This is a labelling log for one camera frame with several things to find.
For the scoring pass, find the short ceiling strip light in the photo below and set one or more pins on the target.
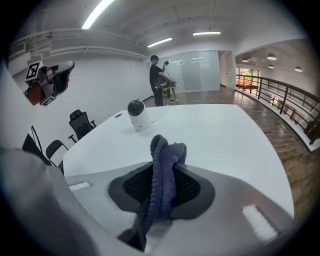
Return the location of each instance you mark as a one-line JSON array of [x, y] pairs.
[[207, 33], [160, 42]]

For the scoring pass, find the black round knob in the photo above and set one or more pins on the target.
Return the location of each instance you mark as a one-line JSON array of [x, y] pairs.
[[140, 120]]

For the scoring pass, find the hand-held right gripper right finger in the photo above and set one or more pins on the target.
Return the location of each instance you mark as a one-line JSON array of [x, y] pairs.
[[225, 200]]

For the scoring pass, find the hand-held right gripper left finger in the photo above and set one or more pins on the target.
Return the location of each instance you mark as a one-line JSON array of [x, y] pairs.
[[100, 200]]

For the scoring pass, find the black folding chair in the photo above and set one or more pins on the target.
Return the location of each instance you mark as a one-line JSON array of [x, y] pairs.
[[53, 148]]

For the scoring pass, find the round wooden side table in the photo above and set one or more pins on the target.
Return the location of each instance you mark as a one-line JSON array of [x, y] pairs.
[[171, 86]]

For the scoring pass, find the long ceiling strip light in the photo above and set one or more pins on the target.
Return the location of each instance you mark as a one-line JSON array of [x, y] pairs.
[[96, 13]]

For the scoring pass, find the black metal railing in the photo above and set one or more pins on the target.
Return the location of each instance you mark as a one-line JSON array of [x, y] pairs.
[[284, 100]]

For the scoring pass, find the frosted glass partition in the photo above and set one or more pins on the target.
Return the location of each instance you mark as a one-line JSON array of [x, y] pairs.
[[200, 72]]

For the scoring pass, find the dark blue cloth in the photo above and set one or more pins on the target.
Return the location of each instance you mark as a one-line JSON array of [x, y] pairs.
[[162, 180]]

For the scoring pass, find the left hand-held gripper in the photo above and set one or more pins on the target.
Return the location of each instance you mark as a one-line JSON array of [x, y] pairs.
[[46, 87]]

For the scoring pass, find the black office chair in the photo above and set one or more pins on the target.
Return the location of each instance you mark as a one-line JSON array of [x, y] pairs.
[[80, 125]]

